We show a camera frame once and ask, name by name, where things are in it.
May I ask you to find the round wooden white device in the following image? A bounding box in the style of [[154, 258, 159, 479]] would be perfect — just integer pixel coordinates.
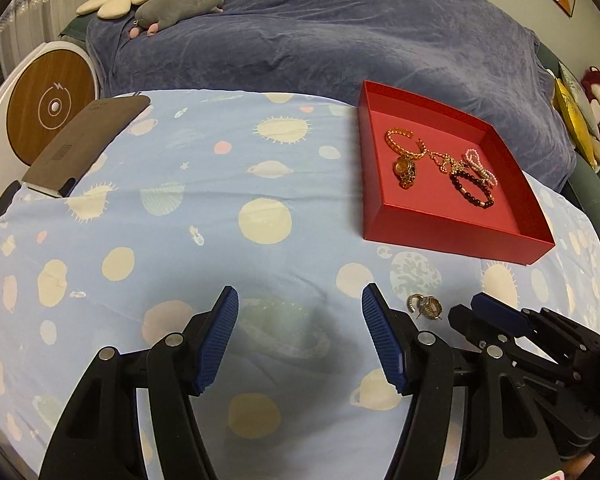
[[0, 40, 98, 196]]

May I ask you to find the flower shaped cushion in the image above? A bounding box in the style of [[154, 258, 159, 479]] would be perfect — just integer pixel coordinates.
[[76, 0, 148, 20]]

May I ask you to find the yellow gold cushion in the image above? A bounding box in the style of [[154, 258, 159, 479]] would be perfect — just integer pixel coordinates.
[[554, 78, 598, 170]]

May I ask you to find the white sheer curtain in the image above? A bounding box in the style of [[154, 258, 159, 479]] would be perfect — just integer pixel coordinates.
[[0, 0, 87, 76]]

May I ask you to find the person's right hand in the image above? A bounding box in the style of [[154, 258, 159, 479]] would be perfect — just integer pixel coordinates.
[[562, 452, 600, 480]]

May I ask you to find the blue planet print tablecloth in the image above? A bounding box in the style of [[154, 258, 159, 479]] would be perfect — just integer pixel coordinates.
[[0, 90, 600, 479]]

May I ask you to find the grey plush toy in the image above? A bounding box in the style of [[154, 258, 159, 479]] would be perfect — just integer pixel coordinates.
[[129, 0, 224, 39]]

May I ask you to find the red jewelry tray box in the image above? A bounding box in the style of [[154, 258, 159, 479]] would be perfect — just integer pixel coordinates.
[[358, 80, 555, 264]]

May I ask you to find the dark bead bracelet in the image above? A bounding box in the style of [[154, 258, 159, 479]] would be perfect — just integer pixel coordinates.
[[448, 169, 496, 209]]

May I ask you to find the silver green cushion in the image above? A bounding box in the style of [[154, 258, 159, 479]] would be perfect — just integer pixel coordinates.
[[559, 62, 600, 138]]

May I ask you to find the blue-grey sofa blanket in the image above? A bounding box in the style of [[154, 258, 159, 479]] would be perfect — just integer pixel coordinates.
[[86, 0, 577, 190]]

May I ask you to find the amber gold pendant brooch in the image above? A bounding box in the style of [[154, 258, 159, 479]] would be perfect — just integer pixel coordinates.
[[392, 156, 416, 190]]

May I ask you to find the white pearl bracelet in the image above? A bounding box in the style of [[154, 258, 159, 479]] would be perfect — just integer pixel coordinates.
[[462, 148, 499, 187]]

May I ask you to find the red monkey plush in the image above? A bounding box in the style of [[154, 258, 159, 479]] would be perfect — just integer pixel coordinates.
[[581, 66, 600, 136]]

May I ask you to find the gold chain bangle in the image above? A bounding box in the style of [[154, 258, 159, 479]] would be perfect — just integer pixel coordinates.
[[384, 128, 427, 160]]

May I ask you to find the gold clover necklace chain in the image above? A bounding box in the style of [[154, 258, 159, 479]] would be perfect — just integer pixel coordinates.
[[424, 148, 470, 176]]

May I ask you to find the gold hoop earring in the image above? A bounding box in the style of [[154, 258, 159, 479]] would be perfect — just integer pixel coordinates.
[[406, 294, 443, 320]]

